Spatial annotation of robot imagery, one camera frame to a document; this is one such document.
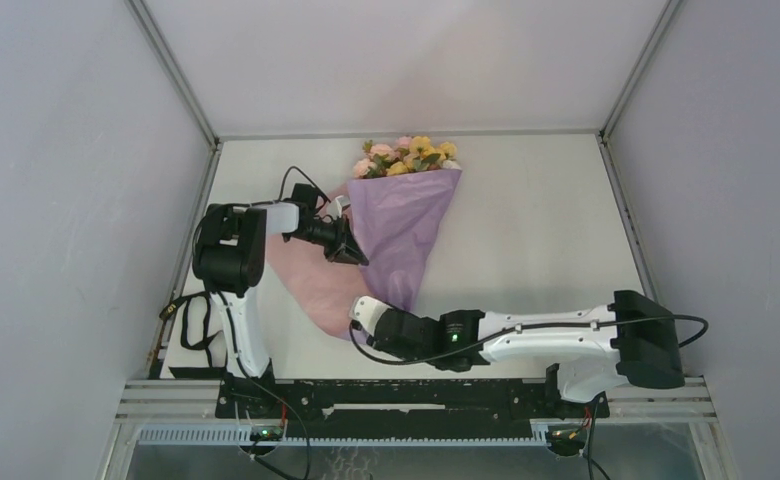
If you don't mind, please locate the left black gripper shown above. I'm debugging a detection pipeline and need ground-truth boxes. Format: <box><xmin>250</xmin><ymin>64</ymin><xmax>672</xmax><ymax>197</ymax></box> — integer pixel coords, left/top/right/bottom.
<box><xmin>285</xmin><ymin>214</ymin><xmax>368</xmax><ymax>267</ymax></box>

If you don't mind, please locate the pink purple wrapping paper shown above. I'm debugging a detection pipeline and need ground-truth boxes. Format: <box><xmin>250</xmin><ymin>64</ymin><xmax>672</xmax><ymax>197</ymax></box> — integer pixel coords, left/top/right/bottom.
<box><xmin>266</xmin><ymin>169</ymin><xmax>462</xmax><ymax>338</ymax></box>

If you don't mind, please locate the white pink rose stem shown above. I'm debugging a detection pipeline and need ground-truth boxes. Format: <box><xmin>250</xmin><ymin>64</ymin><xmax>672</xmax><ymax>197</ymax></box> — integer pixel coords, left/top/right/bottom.
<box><xmin>440</xmin><ymin>159</ymin><xmax>462</xmax><ymax>170</ymax></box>

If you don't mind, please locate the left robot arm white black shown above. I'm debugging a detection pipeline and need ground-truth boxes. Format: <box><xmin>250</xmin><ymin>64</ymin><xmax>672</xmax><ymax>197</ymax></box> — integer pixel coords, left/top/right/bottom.
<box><xmin>180</xmin><ymin>182</ymin><xmax>369</xmax><ymax>417</ymax></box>

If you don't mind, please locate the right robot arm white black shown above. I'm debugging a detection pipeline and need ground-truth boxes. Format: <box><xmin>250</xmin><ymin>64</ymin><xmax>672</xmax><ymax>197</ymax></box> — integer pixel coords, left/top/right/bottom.
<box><xmin>349</xmin><ymin>290</ymin><xmax>709</xmax><ymax>416</ymax></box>

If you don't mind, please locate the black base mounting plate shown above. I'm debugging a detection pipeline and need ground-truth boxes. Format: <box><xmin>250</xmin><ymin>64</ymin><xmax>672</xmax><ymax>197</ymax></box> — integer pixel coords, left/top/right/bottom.
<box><xmin>215</xmin><ymin>379</ymin><xmax>609</xmax><ymax>438</ymax></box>

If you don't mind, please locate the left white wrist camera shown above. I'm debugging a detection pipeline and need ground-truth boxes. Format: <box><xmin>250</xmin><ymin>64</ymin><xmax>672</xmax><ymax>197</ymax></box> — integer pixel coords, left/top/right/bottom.
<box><xmin>326</xmin><ymin>195</ymin><xmax>351</xmax><ymax>218</ymax></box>

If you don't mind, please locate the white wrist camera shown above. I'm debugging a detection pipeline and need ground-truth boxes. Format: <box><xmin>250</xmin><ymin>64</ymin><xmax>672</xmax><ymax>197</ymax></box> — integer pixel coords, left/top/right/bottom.
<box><xmin>349</xmin><ymin>296</ymin><xmax>391</xmax><ymax>334</ymax></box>
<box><xmin>326</xmin><ymin>195</ymin><xmax>351</xmax><ymax>218</ymax></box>

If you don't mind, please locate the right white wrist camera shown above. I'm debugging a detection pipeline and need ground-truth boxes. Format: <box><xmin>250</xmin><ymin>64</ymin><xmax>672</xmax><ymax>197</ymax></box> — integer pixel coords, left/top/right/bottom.
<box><xmin>349</xmin><ymin>296</ymin><xmax>391</xmax><ymax>334</ymax></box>

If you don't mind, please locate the aluminium frame rail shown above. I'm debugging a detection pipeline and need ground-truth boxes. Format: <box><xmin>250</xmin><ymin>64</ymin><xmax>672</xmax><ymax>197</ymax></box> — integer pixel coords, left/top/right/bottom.
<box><xmin>218</xmin><ymin>127</ymin><xmax>601</xmax><ymax>143</ymax></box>

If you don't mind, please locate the white slotted cable duct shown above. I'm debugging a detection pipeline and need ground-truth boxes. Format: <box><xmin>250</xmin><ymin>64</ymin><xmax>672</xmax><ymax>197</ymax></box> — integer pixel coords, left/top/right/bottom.
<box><xmin>137</xmin><ymin>424</ymin><xmax>549</xmax><ymax>447</ymax></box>

